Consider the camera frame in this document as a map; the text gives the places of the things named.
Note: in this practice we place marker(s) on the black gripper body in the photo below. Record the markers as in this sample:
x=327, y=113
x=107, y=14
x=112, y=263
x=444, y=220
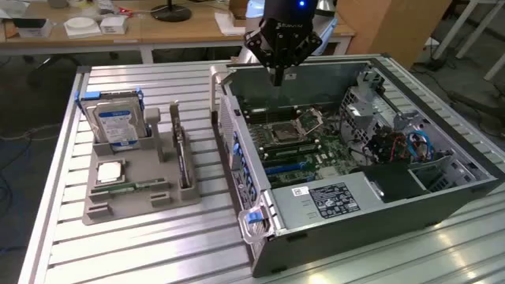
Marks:
x=285, y=32

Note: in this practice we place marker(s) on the graphics card with metal bracket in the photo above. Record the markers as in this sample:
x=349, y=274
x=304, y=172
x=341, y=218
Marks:
x=183, y=154

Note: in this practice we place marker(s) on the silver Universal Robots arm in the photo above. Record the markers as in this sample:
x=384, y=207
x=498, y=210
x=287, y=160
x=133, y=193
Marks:
x=248, y=56

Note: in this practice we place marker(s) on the blue expansion slot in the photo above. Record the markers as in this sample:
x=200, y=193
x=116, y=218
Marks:
x=285, y=169

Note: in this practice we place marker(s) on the white paper stack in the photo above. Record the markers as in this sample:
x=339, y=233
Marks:
x=228, y=25

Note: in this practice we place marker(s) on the brown cardboard box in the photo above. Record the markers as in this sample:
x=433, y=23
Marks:
x=239, y=9

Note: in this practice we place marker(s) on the wooden desk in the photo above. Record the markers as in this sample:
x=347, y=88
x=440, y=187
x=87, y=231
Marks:
x=177, y=29

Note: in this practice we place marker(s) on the wooden cabinet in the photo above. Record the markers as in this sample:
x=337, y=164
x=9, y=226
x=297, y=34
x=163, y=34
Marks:
x=395, y=29

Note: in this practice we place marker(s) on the black round stand base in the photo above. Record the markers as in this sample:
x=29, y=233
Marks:
x=171, y=13

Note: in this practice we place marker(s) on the metal socket cover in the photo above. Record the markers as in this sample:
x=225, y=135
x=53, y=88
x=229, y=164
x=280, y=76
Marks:
x=309, y=119

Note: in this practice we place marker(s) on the metal disk bay cage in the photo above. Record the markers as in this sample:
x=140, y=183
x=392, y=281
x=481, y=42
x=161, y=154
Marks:
x=363, y=115

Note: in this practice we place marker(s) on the CPU socket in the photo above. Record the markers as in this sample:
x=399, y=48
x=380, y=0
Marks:
x=284, y=133

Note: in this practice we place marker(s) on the green motherboard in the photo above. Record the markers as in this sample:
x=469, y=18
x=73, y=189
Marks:
x=331, y=148

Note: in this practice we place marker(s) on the black RAM stick with labels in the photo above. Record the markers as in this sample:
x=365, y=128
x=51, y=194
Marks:
x=289, y=149

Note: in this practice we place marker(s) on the small white cardboard box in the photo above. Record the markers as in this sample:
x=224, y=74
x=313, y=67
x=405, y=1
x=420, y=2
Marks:
x=113, y=26

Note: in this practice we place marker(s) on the white round part on base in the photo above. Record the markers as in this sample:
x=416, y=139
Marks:
x=81, y=27

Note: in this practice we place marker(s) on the hard disk in blue carrier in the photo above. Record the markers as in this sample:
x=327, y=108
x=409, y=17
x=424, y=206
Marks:
x=116, y=124

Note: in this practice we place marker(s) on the grey plastic parts rack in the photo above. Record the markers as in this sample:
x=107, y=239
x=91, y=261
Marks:
x=141, y=168

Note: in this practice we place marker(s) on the black chair base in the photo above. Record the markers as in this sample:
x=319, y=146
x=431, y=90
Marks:
x=51, y=63

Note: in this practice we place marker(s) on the grey power supply unit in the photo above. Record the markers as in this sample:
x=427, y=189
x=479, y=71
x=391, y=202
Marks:
x=292, y=207

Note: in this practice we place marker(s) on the white box with dark top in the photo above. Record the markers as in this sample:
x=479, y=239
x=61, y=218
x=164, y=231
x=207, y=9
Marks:
x=35, y=28

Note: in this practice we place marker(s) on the silver CPU chip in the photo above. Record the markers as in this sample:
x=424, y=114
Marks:
x=111, y=171

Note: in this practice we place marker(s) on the blue case latch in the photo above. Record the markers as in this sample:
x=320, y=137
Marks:
x=253, y=215

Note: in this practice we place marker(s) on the green RAM stick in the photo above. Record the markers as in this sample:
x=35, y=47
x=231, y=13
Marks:
x=125, y=187

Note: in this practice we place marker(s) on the black open PC case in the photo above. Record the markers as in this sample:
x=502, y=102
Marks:
x=355, y=236

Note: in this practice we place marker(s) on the white table frame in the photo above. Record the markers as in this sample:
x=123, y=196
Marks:
x=469, y=26

